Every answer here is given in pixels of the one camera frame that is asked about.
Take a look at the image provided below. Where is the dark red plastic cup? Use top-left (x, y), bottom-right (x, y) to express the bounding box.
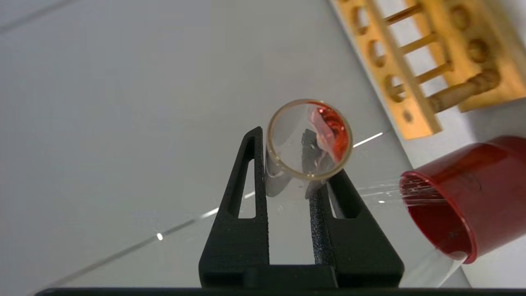
top-left (399, 136), bottom-right (526, 264)

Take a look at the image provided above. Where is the wooden test tube rack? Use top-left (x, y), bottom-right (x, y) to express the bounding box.
top-left (329, 0), bottom-right (526, 141)

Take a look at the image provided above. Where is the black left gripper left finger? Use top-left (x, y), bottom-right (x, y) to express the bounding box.
top-left (199, 126), bottom-right (270, 288)

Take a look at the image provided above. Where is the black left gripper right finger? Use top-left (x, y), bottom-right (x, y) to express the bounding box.
top-left (301, 129), bottom-right (405, 288)

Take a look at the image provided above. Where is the test tube with orange-red pigment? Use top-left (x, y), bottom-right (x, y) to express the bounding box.
top-left (265, 99), bottom-right (354, 199)

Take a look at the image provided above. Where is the test tube with blue pigment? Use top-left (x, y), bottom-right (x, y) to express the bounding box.
top-left (401, 247), bottom-right (467, 288)

